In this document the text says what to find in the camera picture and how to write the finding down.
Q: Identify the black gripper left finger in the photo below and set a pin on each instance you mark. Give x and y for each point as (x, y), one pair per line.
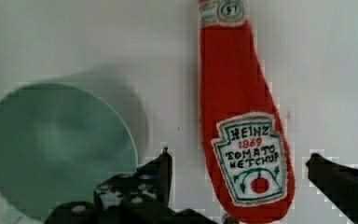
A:
(138, 198)

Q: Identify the green metal cup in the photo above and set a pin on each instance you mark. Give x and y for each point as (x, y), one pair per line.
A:
(61, 138)

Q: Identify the red plush ketchup bottle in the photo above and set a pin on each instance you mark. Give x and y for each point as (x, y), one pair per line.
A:
(247, 156)

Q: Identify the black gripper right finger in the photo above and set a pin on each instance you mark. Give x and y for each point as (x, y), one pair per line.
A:
(339, 183)

